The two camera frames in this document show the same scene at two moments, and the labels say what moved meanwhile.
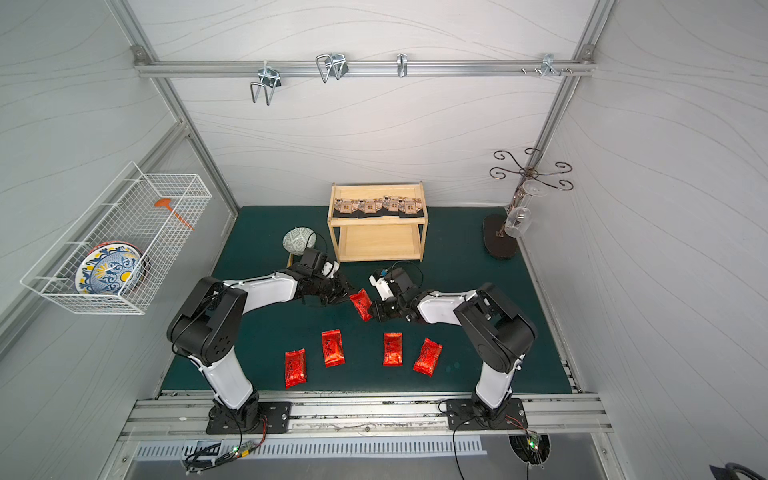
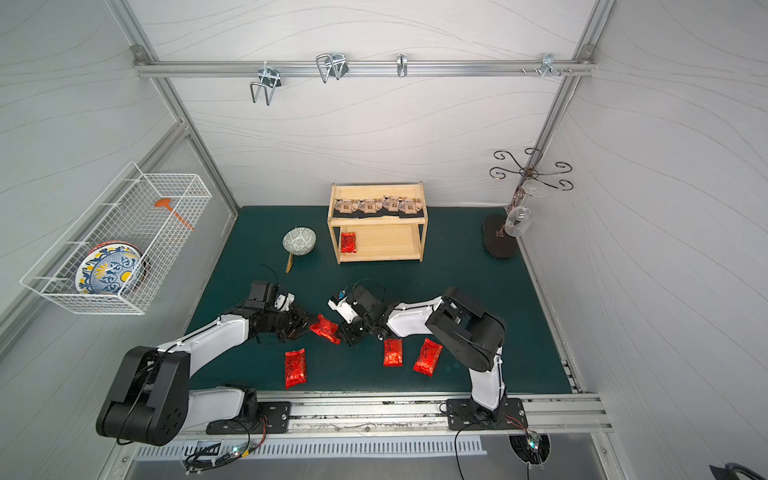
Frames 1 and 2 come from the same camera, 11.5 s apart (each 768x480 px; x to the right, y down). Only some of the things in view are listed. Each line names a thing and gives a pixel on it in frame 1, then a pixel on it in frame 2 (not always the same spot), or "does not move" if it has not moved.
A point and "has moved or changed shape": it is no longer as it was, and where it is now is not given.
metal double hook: [270, 79] does not move
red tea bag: [393, 349] does not move
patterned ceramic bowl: [299, 239] does not move
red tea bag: [333, 349] -> [327, 328]
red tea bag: [295, 368] does not move
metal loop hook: [332, 64] does not move
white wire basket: [119, 251] does not move
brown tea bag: [410, 206] does not move
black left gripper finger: [342, 290] -> [300, 329]
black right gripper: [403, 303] -> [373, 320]
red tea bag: [362, 304] has moved or changed shape
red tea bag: [428, 358] does not move
